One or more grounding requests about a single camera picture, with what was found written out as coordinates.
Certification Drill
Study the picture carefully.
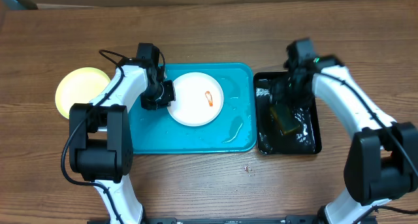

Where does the green yellow sponge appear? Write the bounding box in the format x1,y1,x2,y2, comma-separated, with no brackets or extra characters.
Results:
270,104,300,135

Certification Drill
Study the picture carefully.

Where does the white plate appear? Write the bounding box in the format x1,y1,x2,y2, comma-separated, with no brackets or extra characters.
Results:
168,72,224,127

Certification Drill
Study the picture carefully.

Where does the yellow plate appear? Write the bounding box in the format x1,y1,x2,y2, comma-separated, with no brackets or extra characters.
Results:
55,67,110,119

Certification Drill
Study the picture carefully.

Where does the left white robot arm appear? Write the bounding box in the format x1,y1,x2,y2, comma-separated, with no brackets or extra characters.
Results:
61,57,174,223

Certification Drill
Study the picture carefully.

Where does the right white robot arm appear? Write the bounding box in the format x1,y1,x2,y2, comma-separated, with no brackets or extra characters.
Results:
270,56,417,223

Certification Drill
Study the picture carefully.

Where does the teal plastic tray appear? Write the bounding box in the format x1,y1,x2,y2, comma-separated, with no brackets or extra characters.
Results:
129,63,257,155

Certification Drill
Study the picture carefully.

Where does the black rectangular water tray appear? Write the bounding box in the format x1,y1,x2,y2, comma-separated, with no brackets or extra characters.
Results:
253,72,322,155

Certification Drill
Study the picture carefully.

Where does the small crumb debris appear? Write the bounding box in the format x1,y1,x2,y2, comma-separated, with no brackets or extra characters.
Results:
242,163,255,177

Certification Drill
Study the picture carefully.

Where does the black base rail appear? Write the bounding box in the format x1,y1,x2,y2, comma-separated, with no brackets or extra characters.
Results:
142,215,320,224

